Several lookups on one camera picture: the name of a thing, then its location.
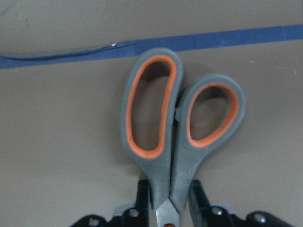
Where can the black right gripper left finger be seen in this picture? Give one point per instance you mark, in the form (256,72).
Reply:
(137,214)

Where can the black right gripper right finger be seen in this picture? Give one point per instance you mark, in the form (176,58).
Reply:
(205,214)

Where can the grey orange scissors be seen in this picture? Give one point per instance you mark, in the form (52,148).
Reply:
(170,166)

